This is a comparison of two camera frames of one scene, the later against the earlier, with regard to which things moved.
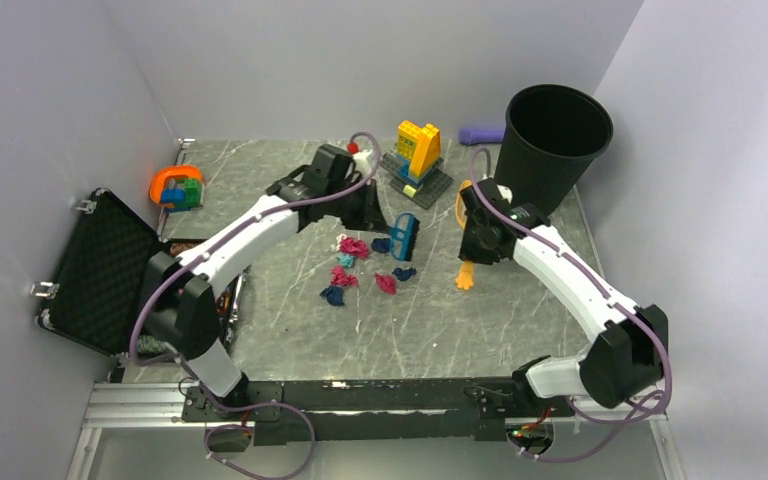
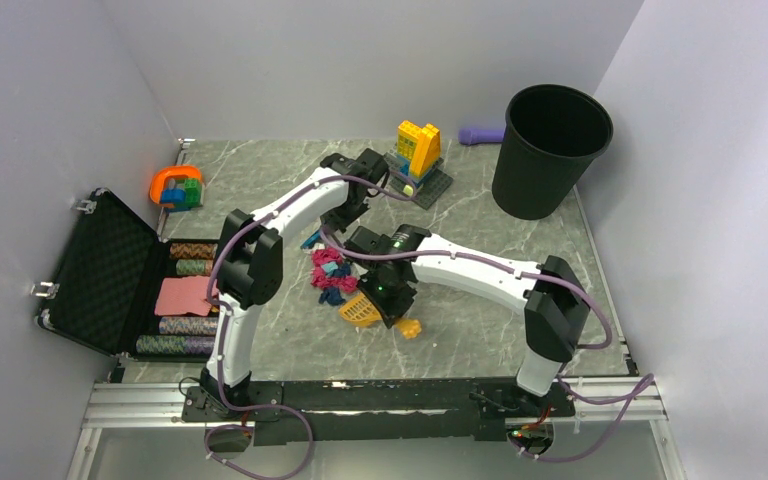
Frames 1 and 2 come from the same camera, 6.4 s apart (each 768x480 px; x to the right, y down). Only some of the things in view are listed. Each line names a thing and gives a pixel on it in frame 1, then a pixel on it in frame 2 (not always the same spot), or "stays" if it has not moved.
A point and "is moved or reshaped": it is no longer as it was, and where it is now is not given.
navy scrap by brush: [333, 295] stays
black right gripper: [468, 252] to [390, 311]
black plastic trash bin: [550, 133] stays
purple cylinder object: [471, 136] stays
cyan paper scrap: [346, 260] to [330, 266]
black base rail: [371, 411] stays
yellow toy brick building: [418, 149] stays
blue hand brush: [402, 236] is moved or reshaped
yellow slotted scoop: [465, 280] to [363, 312]
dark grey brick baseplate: [425, 194] stays
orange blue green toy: [179, 186] stays
